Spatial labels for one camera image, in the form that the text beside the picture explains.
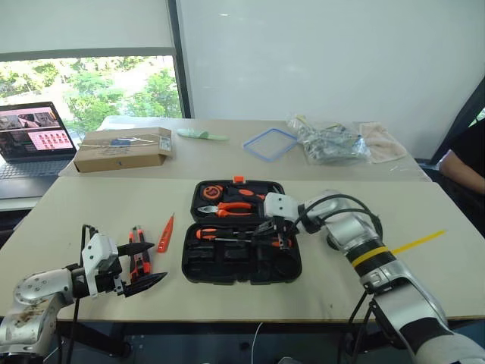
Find pale green plastic utensil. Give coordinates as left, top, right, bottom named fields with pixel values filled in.
left=177, top=127, right=230, bottom=143

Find beige cloth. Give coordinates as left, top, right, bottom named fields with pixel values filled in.
left=357, top=121, right=408, bottom=165

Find yellow tape strip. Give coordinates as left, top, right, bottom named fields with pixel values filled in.
left=349, top=228, right=447, bottom=268

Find orange voltage tester pen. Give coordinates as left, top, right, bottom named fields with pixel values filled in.
left=156, top=212, right=177, bottom=254

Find orange black utility knife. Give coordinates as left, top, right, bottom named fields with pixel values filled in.
left=127, top=225, right=154, bottom=282

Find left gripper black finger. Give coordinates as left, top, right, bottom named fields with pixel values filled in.
left=122, top=271, right=169, bottom=299
left=116, top=242, right=156, bottom=258

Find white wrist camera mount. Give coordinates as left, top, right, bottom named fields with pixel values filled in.
left=80, top=232, right=120, bottom=299
left=263, top=192, right=301, bottom=221

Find black plastic tool case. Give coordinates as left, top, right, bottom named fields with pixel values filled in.
left=180, top=179, right=303, bottom=286

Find orange handled pliers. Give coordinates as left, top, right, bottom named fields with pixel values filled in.
left=196, top=201, right=255, bottom=219

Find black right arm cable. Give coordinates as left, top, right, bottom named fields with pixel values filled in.
left=293, top=193, right=383, bottom=344

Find orange black handled tool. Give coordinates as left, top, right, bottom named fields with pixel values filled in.
left=226, top=187, right=267, bottom=202

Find clear plastic bag of parts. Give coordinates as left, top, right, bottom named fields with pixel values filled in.
left=286, top=112, right=373, bottom=166

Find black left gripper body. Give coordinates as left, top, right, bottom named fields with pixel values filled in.
left=93, top=253, right=127, bottom=299

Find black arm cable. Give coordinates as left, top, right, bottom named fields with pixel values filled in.
left=293, top=193, right=383, bottom=344
left=66, top=224, right=98, bottom=364

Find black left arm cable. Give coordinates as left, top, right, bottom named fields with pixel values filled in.
left=66, top=224, right=98, bottom=364

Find dark table frame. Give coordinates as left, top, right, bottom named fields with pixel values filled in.
left=56, top=321, right=383, bottom=358

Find thin white cable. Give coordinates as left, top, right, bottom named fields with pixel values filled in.
left=251, top=322, right=264, bottom=364

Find open grey laptop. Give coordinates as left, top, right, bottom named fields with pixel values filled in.
left=0, top=100, right=79, bottom=200

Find flat brown cardboard box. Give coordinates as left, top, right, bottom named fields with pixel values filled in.
left=73, top=126, right=176, bottom=174

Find white roller blind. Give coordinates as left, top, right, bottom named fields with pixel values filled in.
left=0, top=0, right=177, bottom=62

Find clear lid with blue rim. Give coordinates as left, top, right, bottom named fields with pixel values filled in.
left=242, top=127, right=299, bottom=164

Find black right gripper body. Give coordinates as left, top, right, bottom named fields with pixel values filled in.
left=264, top=215, right=294, bottom=249

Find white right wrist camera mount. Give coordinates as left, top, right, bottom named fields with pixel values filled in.
left=263, top=192, right=301, bottom=221

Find orange black handled screwdriver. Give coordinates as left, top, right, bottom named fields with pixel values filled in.
left=194, top=226, right=254, bottom=243

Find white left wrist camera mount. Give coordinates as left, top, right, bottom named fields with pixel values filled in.
left=80, top=232, right=120, bottom=299

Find black window frame post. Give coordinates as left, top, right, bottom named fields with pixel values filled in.
left=166, top=0, right=196, bottom=120

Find orange black tape measure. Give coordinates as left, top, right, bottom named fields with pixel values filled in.
left=200, top=184, right=225, bottom=202

